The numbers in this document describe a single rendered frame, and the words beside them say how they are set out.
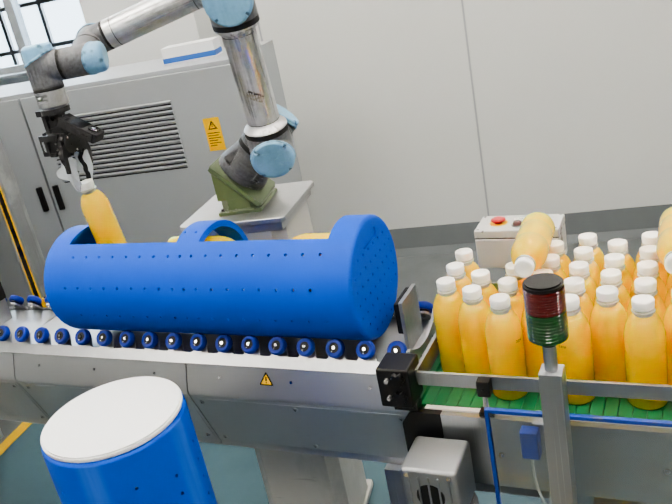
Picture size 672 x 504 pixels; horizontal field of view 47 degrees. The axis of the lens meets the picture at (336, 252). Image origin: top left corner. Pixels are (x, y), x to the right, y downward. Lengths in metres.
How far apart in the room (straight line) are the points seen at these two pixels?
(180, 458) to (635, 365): 0.87
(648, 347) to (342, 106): 3.30
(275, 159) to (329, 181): 2.69
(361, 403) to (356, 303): 0.25
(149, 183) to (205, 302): 1.87
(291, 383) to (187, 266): 0.37
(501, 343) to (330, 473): 1.14
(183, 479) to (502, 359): 0.66
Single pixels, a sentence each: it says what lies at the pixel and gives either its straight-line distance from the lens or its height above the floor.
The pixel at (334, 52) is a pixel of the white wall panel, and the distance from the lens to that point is 4.50.
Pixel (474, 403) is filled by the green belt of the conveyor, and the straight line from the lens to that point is 1.61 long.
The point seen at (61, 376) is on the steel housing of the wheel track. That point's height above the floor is 0.85.
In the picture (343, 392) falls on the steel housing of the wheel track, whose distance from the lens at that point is 1.78.
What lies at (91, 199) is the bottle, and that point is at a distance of 2.07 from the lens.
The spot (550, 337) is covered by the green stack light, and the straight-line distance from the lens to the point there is 1.25.
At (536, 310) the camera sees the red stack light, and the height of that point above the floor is 1.22.
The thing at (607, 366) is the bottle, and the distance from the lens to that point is 1.56.
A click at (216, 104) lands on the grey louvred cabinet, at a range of 3.39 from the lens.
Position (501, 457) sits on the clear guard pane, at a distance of 1.56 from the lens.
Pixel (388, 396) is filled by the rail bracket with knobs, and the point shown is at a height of 0.94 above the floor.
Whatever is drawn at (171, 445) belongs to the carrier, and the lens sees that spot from 1.53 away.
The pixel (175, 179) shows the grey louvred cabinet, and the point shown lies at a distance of 3.57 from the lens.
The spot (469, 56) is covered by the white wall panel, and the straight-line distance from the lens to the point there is 4.39.
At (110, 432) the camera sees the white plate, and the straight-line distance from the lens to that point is 1.55.
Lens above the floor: 1.79
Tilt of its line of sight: 21 degrees down
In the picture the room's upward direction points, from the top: 12 degrees counter-clockwise
